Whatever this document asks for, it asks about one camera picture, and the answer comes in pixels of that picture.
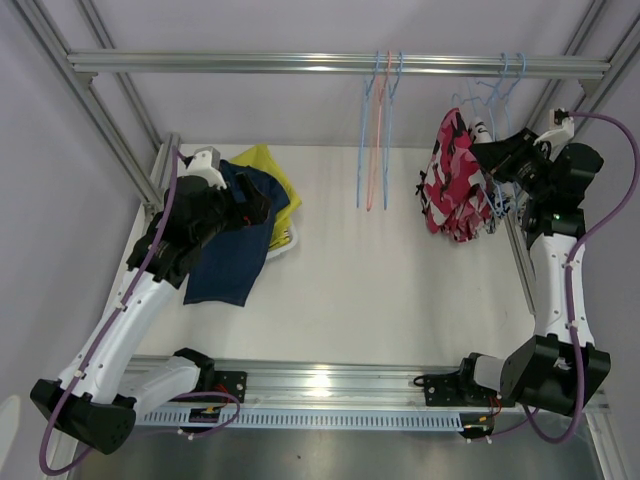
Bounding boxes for lime green trousers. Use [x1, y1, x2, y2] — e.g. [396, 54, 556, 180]
[230, 144, 302, 252]

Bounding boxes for pink camouflage trousers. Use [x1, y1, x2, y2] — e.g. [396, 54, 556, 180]
[416, 108, 492, 243]

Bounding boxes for white plastic basket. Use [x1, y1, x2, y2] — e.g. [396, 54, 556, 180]
[266, 224, 299, 261]

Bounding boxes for pink wire hanger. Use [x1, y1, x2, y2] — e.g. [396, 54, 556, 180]
[365, 51, 393, 212]

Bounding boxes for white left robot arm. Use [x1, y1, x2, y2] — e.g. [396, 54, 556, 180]
[30, 173, 271, 454]

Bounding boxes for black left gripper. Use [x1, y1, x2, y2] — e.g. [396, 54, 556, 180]
[192, 172, 271, 246]

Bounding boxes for blue wire hanger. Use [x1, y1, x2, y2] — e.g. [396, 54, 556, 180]
[479, 52, 528, 211]
[382, 51, 404, 210]
[450, 52, 520, 219]
[356, 51, 381, 209]

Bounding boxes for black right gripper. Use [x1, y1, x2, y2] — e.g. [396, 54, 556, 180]
[468, 128, 554, 200]

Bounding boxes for white newspaper print trousers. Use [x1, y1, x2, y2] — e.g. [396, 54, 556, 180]
[468, 117, 516, 234]

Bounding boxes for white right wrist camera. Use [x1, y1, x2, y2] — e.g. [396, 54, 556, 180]
[534, 108, 575, 150]

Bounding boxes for front aluminium mounting rail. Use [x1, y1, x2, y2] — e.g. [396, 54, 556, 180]
[64, 362, 612, 414]

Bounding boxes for dark blue denim trousers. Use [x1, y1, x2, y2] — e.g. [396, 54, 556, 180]
[183, 160, 286, 307]

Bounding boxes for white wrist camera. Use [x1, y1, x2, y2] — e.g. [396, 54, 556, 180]
[178, 146, 227, 189]
[534, 108, 575, 150]

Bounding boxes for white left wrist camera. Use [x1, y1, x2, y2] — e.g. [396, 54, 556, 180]
[178, 146, 227, 189]

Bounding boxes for aluminium hanging rail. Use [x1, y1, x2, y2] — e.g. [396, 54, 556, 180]
[67, 49, 611, 80]

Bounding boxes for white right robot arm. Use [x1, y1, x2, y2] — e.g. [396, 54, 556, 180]
[455, 129, 611, 416]

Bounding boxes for slotted cable duct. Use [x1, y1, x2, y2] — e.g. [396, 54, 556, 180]
[136, 405, 463, 432]

